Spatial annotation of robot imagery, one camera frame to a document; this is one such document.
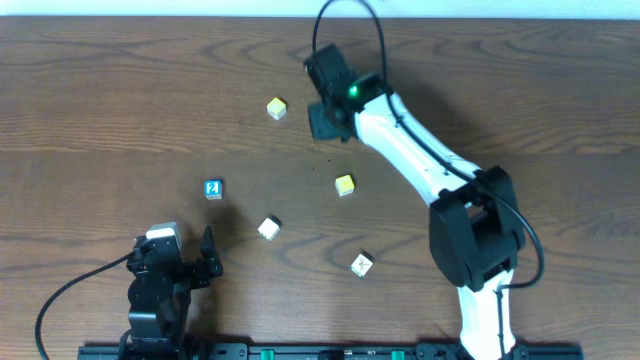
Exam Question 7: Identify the plain white wooden block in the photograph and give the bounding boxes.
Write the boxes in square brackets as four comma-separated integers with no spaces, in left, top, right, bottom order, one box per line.
[257,216,281,241]

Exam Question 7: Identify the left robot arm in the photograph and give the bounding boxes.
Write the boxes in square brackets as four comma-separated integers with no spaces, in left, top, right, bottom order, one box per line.
[117,222,223,359]

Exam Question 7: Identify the blue number 2 block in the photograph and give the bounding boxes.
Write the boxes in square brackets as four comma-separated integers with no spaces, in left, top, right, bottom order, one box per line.
[204,179,224,200]

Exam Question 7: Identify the yellow top block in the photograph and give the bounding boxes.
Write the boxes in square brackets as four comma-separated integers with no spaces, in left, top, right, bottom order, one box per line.
[335,174,355,197]

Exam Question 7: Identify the black mounting rail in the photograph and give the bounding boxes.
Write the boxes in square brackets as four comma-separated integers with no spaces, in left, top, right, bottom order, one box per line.
[77,341,585,360]

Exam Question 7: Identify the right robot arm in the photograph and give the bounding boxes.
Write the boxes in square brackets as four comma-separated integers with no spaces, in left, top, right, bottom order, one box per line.
[304,45,524,359]

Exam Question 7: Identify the letter A red block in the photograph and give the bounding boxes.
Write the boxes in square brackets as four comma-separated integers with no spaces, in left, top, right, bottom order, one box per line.
[266,97,287,120]

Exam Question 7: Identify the white block with drawing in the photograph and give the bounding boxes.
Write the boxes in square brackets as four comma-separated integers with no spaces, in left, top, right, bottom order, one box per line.
[350,252,373,277]

